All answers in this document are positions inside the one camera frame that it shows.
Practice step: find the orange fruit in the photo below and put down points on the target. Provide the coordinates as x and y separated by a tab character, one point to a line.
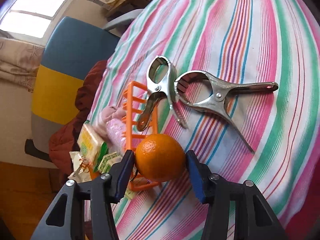
160	158

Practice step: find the small silver spring clamp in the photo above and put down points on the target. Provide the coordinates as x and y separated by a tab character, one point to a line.
160	78

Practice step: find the beige floral curtain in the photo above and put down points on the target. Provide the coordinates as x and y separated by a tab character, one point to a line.
20	61

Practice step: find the yellow green cracker packet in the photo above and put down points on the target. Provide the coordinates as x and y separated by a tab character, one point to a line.
92	146

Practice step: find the dark red jacket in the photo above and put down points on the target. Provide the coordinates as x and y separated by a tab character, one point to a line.
64	140

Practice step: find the grey yellow blue chair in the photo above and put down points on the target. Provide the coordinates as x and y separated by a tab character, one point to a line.
72	50

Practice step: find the orange plastic rack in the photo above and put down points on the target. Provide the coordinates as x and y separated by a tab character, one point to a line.
137	128

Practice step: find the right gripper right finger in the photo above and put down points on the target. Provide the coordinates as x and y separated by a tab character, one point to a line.
254	218

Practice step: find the small green white packet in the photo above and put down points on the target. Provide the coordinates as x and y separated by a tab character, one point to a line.
107	162

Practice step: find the striped pink green tablecloth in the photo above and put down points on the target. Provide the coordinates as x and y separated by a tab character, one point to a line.
275	139

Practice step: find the large silver spring clamp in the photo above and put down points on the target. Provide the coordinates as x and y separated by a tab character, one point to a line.
217	102

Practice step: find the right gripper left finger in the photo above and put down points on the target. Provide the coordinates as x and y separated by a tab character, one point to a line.
64	218

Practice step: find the orange snack bag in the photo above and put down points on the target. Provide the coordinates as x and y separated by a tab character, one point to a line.
81	172

